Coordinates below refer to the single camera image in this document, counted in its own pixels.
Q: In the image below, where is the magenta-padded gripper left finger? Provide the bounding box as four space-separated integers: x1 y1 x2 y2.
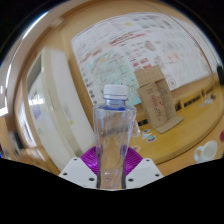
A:
59 146 99 190

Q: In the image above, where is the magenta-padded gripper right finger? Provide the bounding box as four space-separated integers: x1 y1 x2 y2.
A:
125 146 165 190

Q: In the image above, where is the clear white-capped water bottle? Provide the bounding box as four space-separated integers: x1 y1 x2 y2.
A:
92 84 138 190

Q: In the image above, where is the white standing air conditioner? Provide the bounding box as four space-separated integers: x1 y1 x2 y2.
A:
18 46 97 172

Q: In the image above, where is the white ceramic mug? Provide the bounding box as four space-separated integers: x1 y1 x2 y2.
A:
193 139 219 164

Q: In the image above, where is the brown cardboard box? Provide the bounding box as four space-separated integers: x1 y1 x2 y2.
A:
133 65 185 135

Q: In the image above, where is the large printed wall poster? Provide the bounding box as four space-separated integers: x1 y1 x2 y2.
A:
70 12 214 107

